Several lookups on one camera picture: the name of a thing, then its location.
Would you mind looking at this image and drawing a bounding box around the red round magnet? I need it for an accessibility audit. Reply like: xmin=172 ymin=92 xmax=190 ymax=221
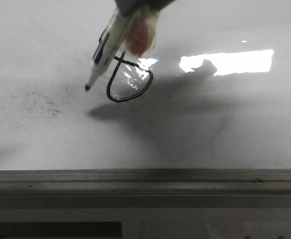
xmin=125 ymin=17 xmax=152 ymax=56

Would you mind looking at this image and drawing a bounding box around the white whiteboard marker pen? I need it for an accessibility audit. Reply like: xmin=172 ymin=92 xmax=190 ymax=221
xmin=84 ymin=2 xmax=146 ymax=92

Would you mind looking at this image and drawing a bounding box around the white whiteboard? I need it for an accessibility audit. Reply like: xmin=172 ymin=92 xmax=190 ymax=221
xmin=0 ymin=0 xmax=291 ymax=170

